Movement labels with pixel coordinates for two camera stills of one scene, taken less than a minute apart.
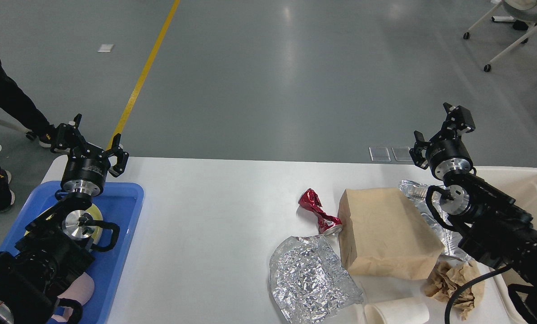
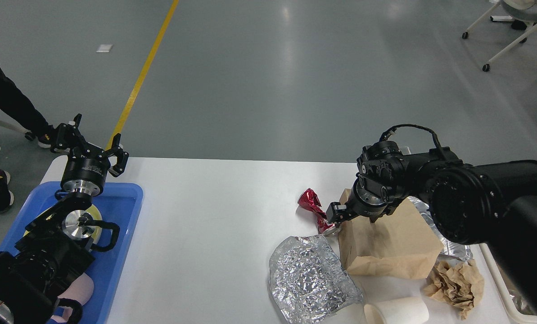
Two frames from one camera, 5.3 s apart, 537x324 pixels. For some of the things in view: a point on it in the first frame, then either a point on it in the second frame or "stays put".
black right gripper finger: (416, 153) to (336, 213)
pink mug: (81, 290) stays put
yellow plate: (96, 215) stays put
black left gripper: (87, 166) stays put
